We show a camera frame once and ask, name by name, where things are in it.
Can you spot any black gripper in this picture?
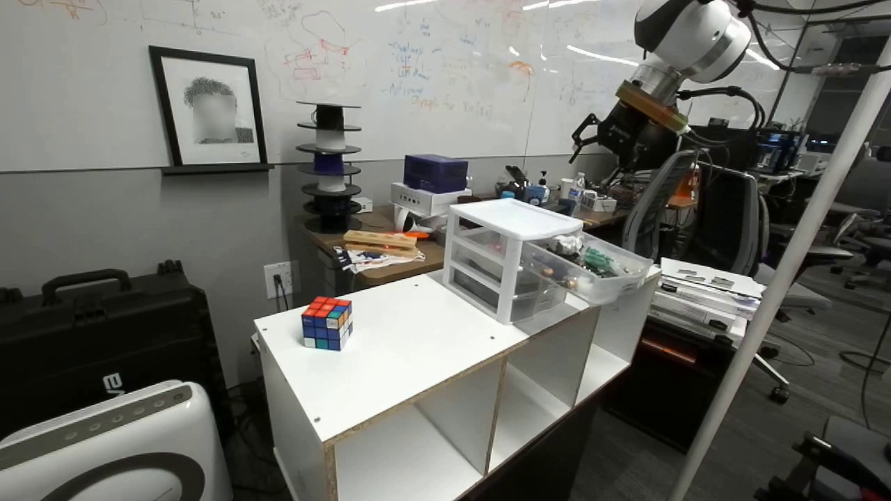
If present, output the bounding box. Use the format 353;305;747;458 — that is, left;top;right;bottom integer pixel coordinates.
568;88;690;180

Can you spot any clear plastic pulled-out drawer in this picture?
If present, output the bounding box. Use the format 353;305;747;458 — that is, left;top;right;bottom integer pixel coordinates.
521;230;656;305

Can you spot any clear plastic middle drawer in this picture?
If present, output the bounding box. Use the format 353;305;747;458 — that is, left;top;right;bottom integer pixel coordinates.
454;242;568;302

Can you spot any clear plastic bottom drawer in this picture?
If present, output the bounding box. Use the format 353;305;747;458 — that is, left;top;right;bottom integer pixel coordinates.
450;267;568;322

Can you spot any small white bottle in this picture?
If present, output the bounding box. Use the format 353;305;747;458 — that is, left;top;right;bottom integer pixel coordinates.
556;175;589;213

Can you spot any small blue container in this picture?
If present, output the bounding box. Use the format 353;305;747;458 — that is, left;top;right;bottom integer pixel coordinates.
521;178;552;209

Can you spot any grey office chair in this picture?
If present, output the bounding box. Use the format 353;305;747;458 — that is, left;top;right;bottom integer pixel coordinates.
621;146;802;402

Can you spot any purple box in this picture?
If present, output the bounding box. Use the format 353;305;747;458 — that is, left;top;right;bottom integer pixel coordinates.
401;152;470;195

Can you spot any stack of printed papers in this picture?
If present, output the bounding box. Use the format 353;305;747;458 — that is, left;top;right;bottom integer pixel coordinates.
648;256;767;328

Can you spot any white flat box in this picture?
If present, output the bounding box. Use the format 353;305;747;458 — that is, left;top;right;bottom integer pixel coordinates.
386;178;474;221

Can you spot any scribbled whiteboard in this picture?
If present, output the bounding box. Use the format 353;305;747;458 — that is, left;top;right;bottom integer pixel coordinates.
0;0;670;175

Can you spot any white slanted pole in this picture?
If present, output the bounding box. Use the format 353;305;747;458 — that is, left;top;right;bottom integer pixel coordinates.
669;64;891;501

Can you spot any brown wooden desk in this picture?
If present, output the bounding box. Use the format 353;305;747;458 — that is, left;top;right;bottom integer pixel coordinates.
308;196;634;291

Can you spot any wooden brush block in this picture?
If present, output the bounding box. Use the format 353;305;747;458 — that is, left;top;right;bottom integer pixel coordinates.
341;228;424;253

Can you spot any black storage box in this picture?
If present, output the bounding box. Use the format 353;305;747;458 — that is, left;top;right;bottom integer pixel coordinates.
600;310;749;450

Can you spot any white paper sheet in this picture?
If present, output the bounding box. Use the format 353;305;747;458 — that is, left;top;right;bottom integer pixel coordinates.
341;242;431;277

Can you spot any black spool stack tower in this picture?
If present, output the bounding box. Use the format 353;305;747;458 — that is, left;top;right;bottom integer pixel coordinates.
296;88;368;234

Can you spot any white cube shelf cabinet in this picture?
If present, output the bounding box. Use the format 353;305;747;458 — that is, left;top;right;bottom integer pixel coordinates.
250;267;663;501

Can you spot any colourful puzzle cube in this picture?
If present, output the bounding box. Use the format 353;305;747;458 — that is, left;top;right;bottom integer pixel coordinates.
300;295;357;354

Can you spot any black stand base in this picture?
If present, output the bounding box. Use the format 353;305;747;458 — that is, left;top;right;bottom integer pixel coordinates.
755;431;891;501

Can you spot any black framed portrait picture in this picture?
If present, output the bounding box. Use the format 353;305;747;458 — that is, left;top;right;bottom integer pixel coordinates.
148;43;273;171

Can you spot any black hard carry case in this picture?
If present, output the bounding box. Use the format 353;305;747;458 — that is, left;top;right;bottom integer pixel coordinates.
0;259;225;438

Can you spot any white rounded appliance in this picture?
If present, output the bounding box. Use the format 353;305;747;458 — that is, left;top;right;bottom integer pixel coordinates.
0;377;234;501

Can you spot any white plastic drawer unit frame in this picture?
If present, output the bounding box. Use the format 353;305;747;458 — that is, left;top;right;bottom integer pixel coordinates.
443;196;585;328

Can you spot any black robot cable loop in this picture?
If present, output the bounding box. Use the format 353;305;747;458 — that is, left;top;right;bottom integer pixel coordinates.
676;0;891;134

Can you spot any white wall power outlet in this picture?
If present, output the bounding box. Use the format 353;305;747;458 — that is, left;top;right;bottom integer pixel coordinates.
261;259;296;301

